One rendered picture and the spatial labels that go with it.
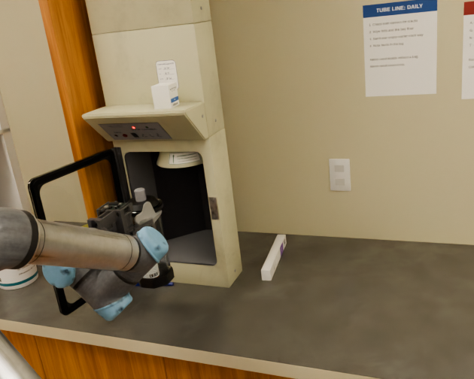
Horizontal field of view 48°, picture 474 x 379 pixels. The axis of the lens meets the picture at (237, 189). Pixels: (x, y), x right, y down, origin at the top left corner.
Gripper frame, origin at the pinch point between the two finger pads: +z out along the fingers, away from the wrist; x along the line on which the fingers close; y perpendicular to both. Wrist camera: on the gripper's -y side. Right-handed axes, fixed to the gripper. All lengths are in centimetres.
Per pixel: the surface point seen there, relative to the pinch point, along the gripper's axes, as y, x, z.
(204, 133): 17.7, -14.2, 14.6
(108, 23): 48, 11, 18
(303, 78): 23, -30, 60
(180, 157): 9.2, -2.6, 19.6
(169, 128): 20.5, -6.5, 10.2
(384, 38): 33, -56, 61
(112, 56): 39.4, 12.3, 17.8
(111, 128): 20.9, 11.6, 9.7
